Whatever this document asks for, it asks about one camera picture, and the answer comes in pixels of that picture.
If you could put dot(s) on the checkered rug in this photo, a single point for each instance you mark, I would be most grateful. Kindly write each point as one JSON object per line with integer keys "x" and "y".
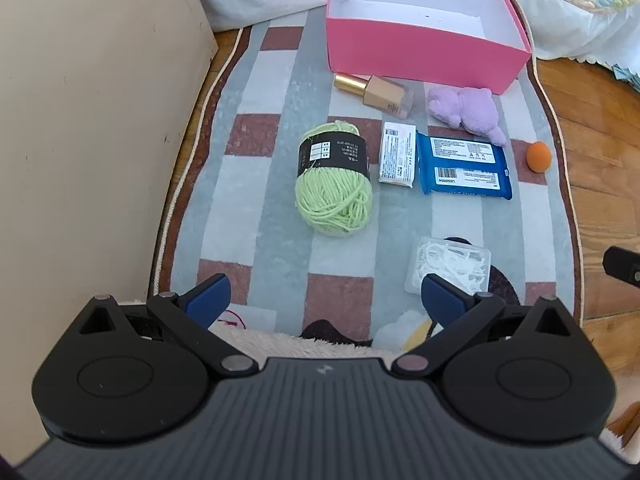
{"x": 260, "y": 200}

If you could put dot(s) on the purple plush toy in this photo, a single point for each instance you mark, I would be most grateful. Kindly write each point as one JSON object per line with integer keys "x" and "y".
{"x": 465, "y": 107}

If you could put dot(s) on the blue wet wipes pack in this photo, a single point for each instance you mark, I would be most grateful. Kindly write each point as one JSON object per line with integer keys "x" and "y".
{"x": 462, "y": 167}

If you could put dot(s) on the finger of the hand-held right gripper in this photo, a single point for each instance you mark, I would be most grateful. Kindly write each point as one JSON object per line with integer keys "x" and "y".
{"x": 621, "y": 266}

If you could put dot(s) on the pink cardboard box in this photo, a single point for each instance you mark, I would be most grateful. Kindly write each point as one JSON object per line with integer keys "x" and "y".
{"x": 425, "y": 55}

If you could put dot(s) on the foundation bottle with gold cap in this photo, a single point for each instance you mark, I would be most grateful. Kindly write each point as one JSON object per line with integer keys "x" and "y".
{"x": 385, "y": 95}

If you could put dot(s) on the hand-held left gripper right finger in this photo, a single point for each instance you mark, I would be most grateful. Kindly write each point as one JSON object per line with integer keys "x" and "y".
{"x": 442, "y": 300}

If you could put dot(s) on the clear floss pick box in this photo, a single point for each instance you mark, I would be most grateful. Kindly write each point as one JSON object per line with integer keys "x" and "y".
{"x": 450, "y": 257}

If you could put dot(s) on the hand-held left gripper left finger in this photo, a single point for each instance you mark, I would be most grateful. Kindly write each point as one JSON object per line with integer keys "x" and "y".
{"x": 209, "y": 297}

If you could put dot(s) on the white printed packet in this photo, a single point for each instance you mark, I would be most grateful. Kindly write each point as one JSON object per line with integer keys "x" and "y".
{"x": 397, "y": 155}

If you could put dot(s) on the orange makeup sponge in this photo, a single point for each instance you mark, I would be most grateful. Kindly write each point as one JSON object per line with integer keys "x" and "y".
{"x": 538, "y": 156}

